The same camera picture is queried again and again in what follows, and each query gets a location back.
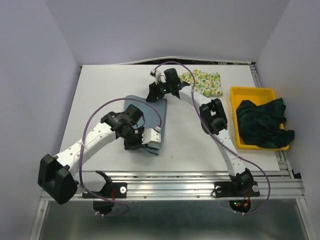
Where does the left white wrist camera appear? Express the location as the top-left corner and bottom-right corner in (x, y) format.
(141, 128), (161, 145)

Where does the dark green skirt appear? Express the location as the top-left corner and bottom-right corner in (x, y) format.
(236, 98), (295, 149)

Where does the yellow plastic tray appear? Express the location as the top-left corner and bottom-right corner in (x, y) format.
(230, 86), (289, 152)

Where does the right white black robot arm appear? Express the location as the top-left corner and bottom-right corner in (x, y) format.
(146, 68), (260, 198)

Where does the aluminium rail frame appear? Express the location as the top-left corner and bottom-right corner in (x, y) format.
(29, 59), (311, 240)

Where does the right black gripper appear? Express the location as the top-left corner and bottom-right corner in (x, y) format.
(145, 79), (171, 103)

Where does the lemon print skirt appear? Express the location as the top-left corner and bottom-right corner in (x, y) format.
(192, 69), (223, 97)

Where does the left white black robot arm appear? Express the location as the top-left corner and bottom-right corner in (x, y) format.
(37, 104), (144, 205)

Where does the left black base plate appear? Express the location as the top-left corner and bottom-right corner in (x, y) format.
(81, 181), (128, 216)

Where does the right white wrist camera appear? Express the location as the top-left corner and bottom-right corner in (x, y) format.
(150, 69), (166, 85)

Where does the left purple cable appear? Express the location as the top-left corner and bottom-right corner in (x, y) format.
(78, 97), (163, 218)

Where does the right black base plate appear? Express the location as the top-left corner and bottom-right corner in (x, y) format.
(211, 181), (260, 214)

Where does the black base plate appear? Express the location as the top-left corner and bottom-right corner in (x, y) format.
(211, 181), (260, 214)
(81, 181), (128, 216)

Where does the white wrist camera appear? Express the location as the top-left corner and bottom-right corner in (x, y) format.
(141, 128), (161, 145)
(150, 69), (166, 85)

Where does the light blue denim skirt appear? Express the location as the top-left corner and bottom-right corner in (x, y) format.
(124, 95), (167, 157)

